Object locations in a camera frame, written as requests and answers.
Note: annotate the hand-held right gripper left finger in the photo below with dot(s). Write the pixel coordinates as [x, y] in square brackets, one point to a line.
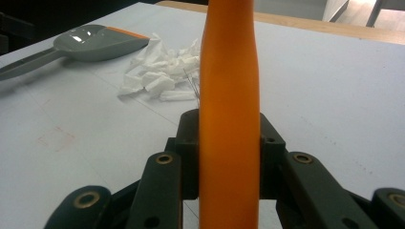
[189, 149]

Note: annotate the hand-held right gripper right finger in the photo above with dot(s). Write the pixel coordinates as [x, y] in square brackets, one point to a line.
[269, 149]

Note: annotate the pile of white tissue pieces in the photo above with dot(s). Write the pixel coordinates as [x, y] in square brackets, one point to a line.
[162, 73]

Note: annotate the grey dustpan with orange lip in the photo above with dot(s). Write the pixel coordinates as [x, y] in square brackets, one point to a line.
[92, 44]

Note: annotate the white board table cover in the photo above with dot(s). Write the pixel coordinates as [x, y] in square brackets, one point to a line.
[318, 95]

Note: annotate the white metal desk frame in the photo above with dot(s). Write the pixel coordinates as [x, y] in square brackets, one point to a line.
[374, 12]

